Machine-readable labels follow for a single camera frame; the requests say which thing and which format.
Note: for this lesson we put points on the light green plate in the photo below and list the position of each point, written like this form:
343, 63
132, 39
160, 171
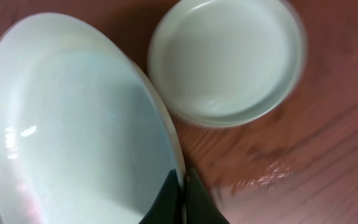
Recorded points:
84, 137
221, 64

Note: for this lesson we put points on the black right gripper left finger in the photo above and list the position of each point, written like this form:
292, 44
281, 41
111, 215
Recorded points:
167, 207

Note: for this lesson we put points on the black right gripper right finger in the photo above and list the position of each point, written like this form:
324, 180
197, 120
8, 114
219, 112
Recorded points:
200, 209

